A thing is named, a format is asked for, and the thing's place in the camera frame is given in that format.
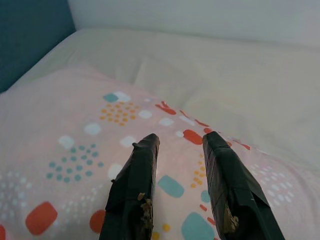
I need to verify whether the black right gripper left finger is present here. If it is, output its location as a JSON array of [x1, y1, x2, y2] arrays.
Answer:
[[98, 133, 161, 240]]

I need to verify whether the cream bed mattress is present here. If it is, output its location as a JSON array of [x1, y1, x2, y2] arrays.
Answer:
[[0, 27, 320, 173]]

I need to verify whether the dark teal headboard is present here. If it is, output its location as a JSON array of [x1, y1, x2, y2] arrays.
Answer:
[[0, 0, 77, 95]]

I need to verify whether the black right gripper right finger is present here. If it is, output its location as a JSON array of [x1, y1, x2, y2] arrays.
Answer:
[[202, 131, 286, 240]]

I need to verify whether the pink dotted pillow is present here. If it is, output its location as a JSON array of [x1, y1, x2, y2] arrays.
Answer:
[[0, 66, 320, 240]]

